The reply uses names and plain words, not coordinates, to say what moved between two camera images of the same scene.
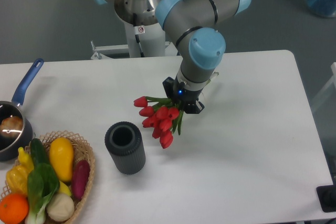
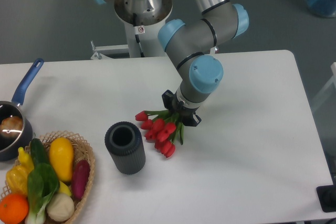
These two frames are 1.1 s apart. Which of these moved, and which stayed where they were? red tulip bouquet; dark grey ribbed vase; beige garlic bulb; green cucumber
Moved: red tulip bouquet
Stayed: beige garlic bulb; dark grey ribbed vase; green cucumber
